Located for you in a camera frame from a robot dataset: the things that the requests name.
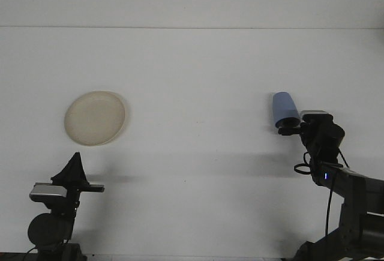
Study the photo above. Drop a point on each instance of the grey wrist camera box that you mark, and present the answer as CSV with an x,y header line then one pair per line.
x,y
315,114
46,192

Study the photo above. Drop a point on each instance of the pale round plate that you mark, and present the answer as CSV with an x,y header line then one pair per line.
x,y
94,118

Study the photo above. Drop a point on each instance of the pale blue cup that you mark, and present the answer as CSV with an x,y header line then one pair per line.
x,y
283,106

